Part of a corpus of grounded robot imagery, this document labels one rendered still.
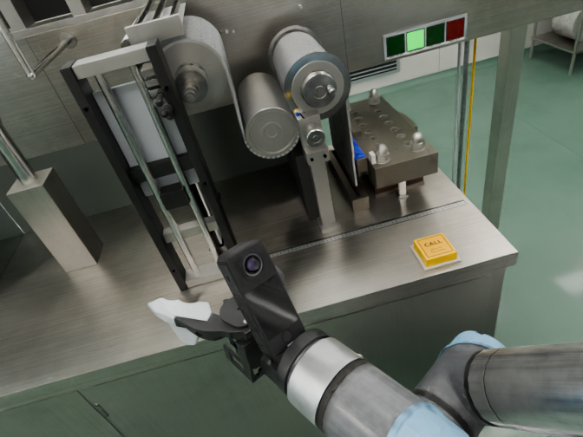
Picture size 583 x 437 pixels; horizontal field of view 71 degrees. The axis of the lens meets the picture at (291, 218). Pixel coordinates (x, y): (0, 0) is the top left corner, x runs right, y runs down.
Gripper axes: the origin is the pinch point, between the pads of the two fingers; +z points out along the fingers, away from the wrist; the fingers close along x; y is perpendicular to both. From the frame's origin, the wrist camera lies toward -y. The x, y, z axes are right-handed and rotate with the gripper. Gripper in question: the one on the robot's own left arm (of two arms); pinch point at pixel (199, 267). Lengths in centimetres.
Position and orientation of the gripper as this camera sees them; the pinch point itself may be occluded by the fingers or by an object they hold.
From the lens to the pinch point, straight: 54.6
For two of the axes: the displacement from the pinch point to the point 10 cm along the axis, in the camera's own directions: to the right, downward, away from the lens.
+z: -6.8, -3.4, 6.5
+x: 7.3, -4.3, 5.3
